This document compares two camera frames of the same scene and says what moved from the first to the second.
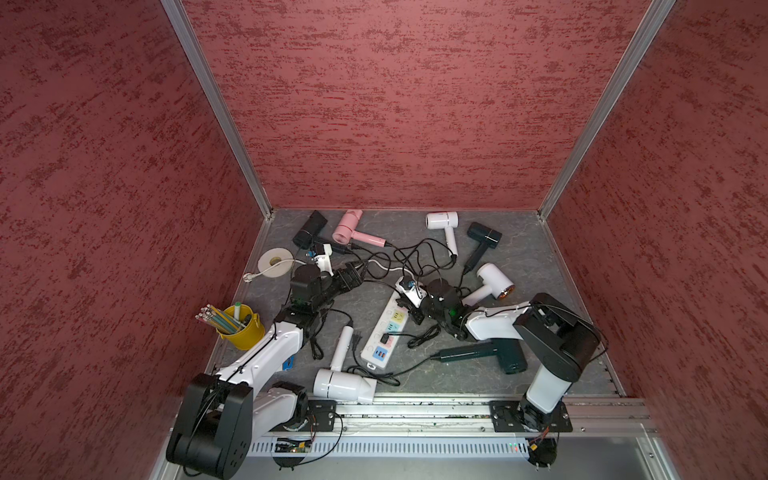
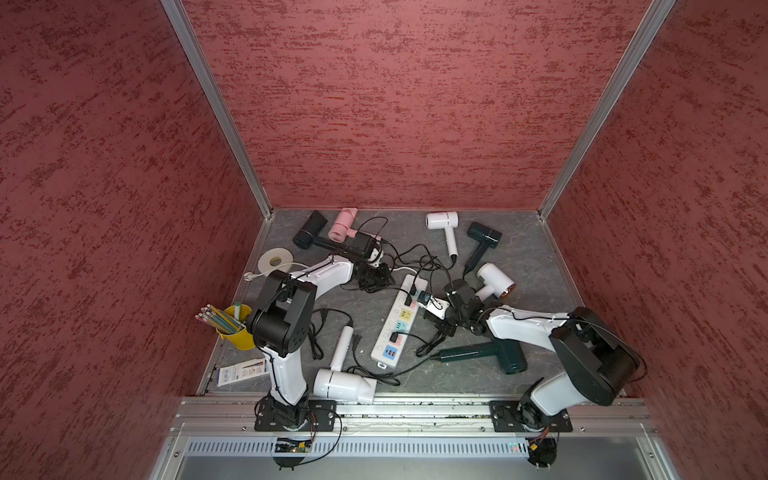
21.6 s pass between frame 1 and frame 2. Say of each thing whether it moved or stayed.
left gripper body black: moved
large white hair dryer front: stayed
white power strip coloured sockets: moved
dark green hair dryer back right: stayed
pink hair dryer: stayed
